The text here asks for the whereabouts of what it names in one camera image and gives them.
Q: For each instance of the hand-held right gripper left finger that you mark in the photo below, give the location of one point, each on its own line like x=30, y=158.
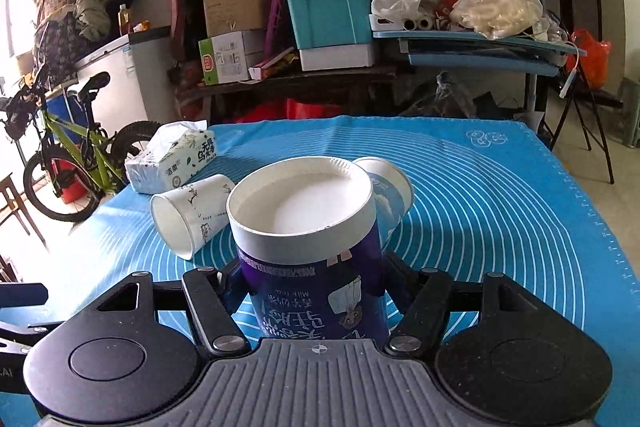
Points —
x=202, y=307

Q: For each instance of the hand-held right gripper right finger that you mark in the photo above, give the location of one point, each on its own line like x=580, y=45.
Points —
x=430, y=307

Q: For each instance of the purple printed paper cup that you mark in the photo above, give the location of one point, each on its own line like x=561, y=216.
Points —
x=310, y=292

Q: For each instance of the blue and white paper cup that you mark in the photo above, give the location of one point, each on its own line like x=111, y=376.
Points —
x=392, y=202

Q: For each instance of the blue silicone mat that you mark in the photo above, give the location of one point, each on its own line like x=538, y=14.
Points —
x=500, y=217

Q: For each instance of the wooden chair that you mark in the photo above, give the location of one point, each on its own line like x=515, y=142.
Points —
x=15, y=207

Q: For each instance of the white tissue pack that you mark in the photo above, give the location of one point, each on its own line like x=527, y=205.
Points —
x=170, y=162

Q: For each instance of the green bicycle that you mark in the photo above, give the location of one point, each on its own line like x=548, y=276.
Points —
x=92, y=157

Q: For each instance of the red plastic bag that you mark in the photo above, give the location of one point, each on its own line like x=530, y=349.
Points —
x=290, y=112

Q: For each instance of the white chest freezer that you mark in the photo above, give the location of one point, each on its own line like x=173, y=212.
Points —
x=125, y=77

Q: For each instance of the dark wooden table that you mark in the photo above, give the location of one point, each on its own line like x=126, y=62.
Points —
x=300, y=82

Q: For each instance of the green and white carton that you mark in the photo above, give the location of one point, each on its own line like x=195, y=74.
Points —
x=225, y=59

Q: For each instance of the colourful flat box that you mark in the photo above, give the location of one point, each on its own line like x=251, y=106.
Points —
x=272, y=64

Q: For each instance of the black folding stand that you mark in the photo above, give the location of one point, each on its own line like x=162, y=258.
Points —
x=595, y=107

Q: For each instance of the blue study desk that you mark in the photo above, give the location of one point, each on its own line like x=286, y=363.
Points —
x=475, y=44

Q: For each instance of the white foam box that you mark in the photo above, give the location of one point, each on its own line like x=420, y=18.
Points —
x=337, y=57

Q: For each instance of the purple plastic crate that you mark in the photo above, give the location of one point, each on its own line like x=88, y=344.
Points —
x=277, y=24

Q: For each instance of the orange plastic bag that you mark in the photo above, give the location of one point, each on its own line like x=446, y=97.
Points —
x=592, y=59

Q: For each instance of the yellow bottle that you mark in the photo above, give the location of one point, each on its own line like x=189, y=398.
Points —
x=124, y=21

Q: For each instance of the clear bag of white goods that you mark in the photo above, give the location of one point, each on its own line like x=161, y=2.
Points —
x=500, y=9

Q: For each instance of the teal plastic storage bin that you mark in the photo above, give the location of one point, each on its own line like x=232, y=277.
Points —
x=325, y=17

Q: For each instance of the brown patterned bag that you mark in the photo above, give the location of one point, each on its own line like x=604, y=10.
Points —
x=57, y=7

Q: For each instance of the window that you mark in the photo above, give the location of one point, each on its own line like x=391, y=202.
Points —
x=15, y=7

